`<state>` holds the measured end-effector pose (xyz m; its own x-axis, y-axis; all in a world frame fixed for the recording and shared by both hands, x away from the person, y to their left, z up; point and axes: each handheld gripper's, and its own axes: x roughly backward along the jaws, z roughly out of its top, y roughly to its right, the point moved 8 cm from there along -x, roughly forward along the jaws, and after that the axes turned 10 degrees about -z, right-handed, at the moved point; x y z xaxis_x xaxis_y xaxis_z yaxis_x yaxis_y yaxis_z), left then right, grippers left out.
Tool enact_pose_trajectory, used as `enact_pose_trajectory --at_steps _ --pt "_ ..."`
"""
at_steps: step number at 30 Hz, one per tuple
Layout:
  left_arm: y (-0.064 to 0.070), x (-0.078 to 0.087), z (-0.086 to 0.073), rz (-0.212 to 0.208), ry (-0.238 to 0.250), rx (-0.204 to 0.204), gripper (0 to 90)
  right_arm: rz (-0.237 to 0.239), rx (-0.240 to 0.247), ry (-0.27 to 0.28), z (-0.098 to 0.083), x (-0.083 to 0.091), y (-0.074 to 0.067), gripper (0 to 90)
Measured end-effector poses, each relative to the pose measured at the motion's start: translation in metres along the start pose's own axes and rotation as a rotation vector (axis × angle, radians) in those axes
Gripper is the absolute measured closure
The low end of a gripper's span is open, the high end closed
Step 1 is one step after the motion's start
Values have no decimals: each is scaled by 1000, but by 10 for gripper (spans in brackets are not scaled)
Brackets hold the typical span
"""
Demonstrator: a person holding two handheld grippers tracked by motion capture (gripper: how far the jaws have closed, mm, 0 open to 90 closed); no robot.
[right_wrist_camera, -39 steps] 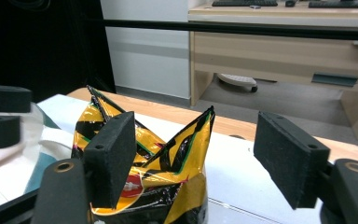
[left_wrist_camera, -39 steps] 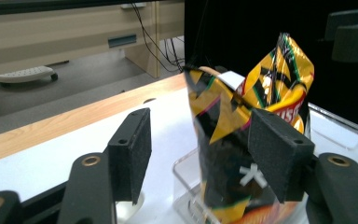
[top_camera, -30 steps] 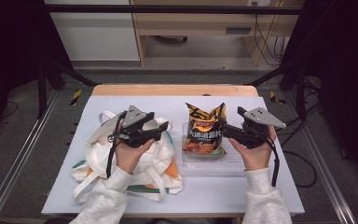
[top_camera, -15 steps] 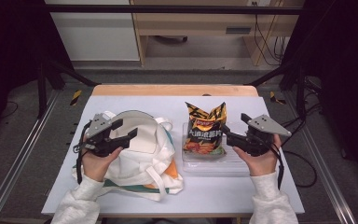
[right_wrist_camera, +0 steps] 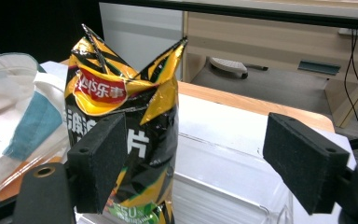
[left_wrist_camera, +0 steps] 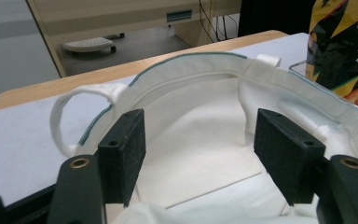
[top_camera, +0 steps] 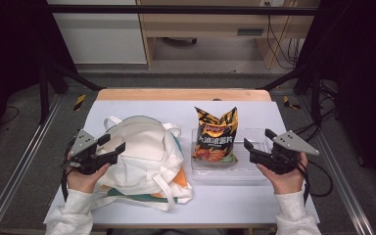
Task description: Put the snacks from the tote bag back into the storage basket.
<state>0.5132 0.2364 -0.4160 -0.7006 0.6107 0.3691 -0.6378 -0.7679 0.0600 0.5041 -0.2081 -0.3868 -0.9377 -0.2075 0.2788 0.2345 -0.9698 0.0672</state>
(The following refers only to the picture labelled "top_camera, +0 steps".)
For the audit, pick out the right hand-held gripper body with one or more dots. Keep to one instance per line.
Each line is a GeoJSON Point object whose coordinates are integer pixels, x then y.
{"type": "Point", "coordinates": [282, 161]}

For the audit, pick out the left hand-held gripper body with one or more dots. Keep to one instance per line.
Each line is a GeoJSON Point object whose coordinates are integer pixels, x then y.
{"type": "Point", "coordinates": [84, 156]}

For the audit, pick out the clear plastic container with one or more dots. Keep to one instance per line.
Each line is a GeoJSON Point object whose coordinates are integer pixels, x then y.
{"type": "Point", "coordinates": [251, 173]}

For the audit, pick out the white tote bag orange green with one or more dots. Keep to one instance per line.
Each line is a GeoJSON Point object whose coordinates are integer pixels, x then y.
{"type": "Point", "coordinates": [143, 163]}

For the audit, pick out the black orange chips bag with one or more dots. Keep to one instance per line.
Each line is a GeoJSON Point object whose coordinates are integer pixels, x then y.
{"type": "Point", "coordinates": [215, 137]}

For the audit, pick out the person's right hand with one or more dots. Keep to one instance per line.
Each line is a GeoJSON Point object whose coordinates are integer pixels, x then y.
{"type": "Point", "coordinates": [287, 184]}

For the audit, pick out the person's left hand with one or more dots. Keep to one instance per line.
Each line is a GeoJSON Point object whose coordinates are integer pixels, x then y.
{"type": "Point", "coordinates": [83, 182]}

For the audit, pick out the yellow black tape piece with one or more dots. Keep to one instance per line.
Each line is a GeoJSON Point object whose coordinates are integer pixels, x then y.
{"type": "Point", "coordinates": [80, 102]}
{"type": "Point", "coordinates": [287, 102]}

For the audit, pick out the white table cover sheet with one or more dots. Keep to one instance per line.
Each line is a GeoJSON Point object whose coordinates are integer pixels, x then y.
{"type": "Point", "coordinates": [228, 205]}

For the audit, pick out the black metal stand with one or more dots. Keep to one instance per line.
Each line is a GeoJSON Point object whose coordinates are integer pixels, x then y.
{"type": "Point", "coordinates": [44, 94]}
{"type": "Point", "coordinates": [315, 94]}

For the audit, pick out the wooden table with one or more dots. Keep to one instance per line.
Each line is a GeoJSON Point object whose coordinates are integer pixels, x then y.
{"type": "Point", "coordinates": [176, 94]}

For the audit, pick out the white cabinet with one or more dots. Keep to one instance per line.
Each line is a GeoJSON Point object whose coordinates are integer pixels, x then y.
{"type": "Point", "coordinates": [101, 36]}

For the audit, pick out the black curtain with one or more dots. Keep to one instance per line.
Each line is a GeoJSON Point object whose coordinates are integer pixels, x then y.
{"type": "Point", "coordinates": [362, 65]}
{"type": "Point", "coordinates": [9, 49]}

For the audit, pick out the light wooden desk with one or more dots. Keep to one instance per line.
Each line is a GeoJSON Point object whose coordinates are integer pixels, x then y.
{"type": "Point", "coordinates": [209, 24]}

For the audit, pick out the aluminium rail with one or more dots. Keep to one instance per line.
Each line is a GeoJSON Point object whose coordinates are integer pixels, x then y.
{"type": "Point", "coordinates": [333, 156]}
{"type": "Point", "coordinates": [29, 147]}

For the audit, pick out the black horizontal frame bar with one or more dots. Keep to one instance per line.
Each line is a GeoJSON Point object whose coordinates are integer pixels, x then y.
{"type": "Point", "coordinates": [176, 9]}

